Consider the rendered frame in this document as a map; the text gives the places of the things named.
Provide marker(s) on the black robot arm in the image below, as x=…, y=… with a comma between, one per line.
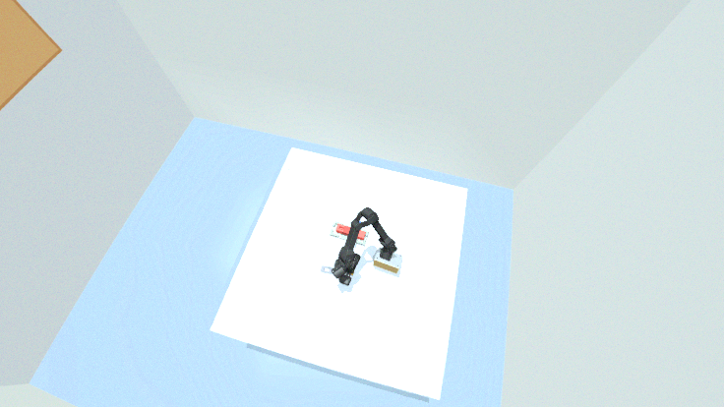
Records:
x=346, y=259

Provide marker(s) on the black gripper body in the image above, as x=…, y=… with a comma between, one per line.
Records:
x=346, y=278

